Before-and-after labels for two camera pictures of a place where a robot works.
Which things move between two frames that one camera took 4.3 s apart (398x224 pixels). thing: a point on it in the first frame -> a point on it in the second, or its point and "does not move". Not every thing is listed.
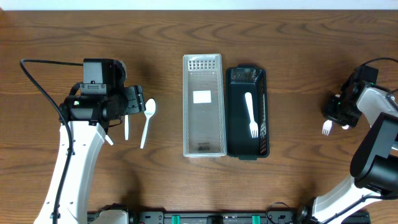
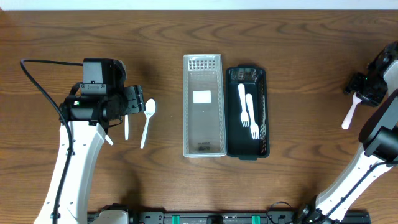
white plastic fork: x=253 y=126 does not move
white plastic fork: x=326 y=127 -> x=244 y=117
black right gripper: x=328 y=111 -> x=356 y=85
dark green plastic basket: x=240 y=80 does not move
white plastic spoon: x=150 y=109 does not move
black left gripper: x=134 y=98 does not move
